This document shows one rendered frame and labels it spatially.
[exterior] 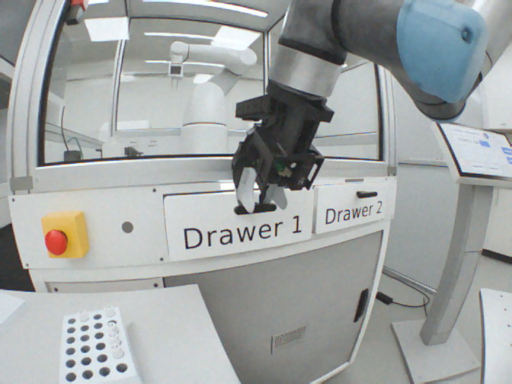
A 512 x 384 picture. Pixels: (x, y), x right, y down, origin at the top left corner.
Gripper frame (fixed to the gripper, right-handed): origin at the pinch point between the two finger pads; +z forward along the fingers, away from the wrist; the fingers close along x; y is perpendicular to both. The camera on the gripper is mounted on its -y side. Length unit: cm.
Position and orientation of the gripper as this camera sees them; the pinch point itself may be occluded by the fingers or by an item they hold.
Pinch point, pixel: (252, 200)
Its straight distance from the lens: 37.0
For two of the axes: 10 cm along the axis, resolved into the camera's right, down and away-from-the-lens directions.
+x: 9.1, -0.6, 4.0
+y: 3.3, 6.8, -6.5
